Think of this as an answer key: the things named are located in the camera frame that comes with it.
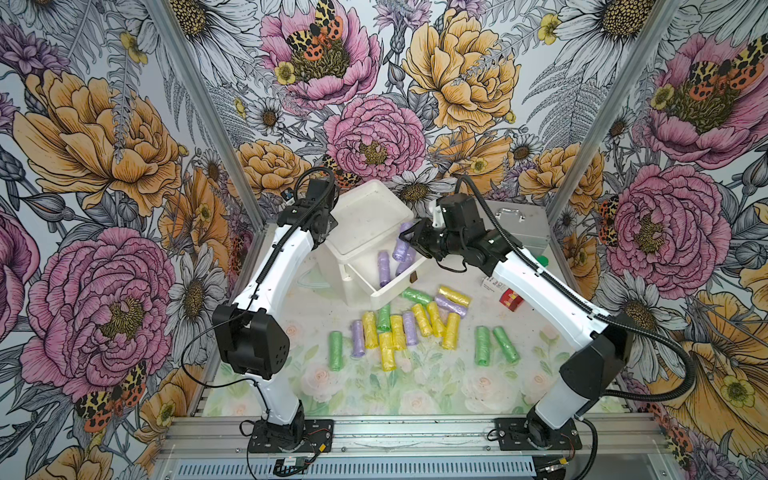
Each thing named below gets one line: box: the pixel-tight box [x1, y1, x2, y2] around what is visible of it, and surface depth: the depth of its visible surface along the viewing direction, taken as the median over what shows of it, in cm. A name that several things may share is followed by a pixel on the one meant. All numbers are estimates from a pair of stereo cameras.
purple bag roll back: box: [378, 250, 391, 288], surface depth 87 cm
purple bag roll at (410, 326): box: [403, 311, 418, 346], surface depth 93 cm
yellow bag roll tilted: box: [428, 302, 443, 337], surface depth 93 cm
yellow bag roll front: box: [379, 332, 397, 372], surface depth 88 cm
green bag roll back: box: [402, 288, 433, 304], surface depth 99 cm
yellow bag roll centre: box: [390, 315, 407, 350], surface depth 91 cm
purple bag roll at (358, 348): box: [351, 319, 365, 358], surface depth 91 cm
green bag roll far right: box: [493, 326, 520, 364], surface depth 89 cm
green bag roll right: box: [474, 325, 491, 367], surface depth 90 cm
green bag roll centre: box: [377, 304, 391, 333], surface depth 93 cm
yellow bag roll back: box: [438, 286, 471, 307], surface depth 101 cm
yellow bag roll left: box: [362, 311, 379, 349], surface depth 92 cm
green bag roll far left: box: [329, 331, 343, 372], surface depth 88 cm
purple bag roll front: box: [392, 221, 415, 263], surface depth 75 cm
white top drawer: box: [339, 245, 427, 310], surface depth 83 cm
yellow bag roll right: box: [442, 312, 461, 351], surface depth 93 cm
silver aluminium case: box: [486, 200, 550, 257], surface depth 104 cm
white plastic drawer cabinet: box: [318, 179, 427, 306], surface depth 89 cm
